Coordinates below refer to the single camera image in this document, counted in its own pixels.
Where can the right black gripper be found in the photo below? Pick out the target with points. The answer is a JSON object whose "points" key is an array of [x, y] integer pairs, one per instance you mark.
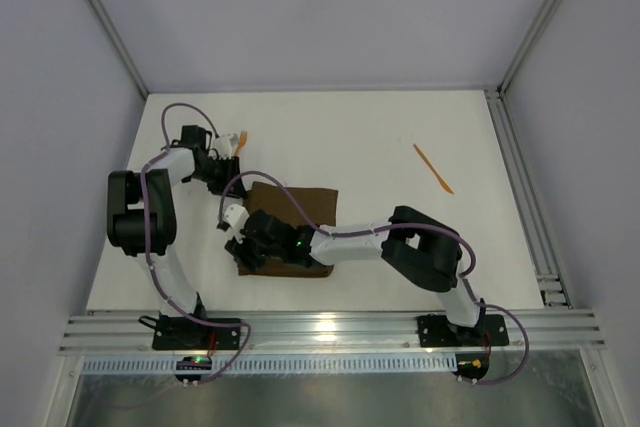
{"points": [[248, 248]]}

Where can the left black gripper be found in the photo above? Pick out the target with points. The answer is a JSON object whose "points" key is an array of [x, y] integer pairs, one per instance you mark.
{"points": [[228, 173]]}

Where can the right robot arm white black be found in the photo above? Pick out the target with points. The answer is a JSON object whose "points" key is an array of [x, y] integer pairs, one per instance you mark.
{"points": [[427, 253]]}

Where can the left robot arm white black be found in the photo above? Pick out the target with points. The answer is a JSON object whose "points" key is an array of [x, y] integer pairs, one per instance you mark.
{"points": [[142, 222]]}

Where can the orange plastic fork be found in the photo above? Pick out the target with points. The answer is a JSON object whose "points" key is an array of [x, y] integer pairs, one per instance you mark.
{"points": [[242, 140]]}

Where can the left small controller board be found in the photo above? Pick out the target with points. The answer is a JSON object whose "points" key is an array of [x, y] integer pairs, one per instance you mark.
{"points": [[191, 370]]}

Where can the small controller board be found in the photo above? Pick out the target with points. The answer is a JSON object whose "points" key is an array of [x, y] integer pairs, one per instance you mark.
{"points": [[191, 370], [471, 369]]}

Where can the orange plastic knife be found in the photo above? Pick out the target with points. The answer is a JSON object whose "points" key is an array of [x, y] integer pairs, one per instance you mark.
{"points": [[442, 182]]}

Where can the right small controller board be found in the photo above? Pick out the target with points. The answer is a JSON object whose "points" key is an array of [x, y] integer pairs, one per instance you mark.
{"points": [[471, 369]]}

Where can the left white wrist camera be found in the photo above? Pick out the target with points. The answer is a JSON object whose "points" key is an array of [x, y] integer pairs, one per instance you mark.
{"points": [[225, 146]]}

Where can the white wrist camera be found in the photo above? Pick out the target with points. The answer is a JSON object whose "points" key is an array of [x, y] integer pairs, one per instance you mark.
{"points": [[225, 146], [234, 219]]}

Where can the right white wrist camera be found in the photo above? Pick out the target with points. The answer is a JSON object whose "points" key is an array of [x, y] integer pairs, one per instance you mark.
{"points": [[234, 219]]}

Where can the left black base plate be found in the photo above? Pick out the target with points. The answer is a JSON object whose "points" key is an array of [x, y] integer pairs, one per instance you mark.
{"points": [[179, 333]]}

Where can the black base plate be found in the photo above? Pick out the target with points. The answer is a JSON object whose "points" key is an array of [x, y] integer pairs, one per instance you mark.
{"points": [[179, 333], [434, 330]]}

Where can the slotted grey cable duct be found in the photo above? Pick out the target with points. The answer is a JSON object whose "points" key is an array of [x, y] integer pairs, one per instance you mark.
{"points": [[275, 364]]}

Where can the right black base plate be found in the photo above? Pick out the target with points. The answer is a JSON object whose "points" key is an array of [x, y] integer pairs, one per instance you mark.
{"points": [[434, 330]]}

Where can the aluminium front rail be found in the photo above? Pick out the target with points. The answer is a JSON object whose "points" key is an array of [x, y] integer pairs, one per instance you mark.
{"points": [[327, 332]]}

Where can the aluminium rail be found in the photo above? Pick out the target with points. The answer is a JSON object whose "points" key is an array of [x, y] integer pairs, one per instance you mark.
{"points": [[327, 332], [545, 259]]}

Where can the left aluminium corner post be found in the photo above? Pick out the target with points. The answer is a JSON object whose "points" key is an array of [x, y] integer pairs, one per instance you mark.
{"points": [[108, 27]]}

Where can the aluminium corner post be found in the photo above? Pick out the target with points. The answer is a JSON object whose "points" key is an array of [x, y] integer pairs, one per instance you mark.
{"points": [[534, 33], [108, 27]]}

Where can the aluminium right side rail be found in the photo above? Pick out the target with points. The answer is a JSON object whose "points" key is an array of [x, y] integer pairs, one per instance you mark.
{"points": [[545, 259]]}

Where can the right aluminium corner post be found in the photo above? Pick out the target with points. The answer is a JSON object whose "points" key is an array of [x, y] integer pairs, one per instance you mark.
{"points": [[534, 33]]}

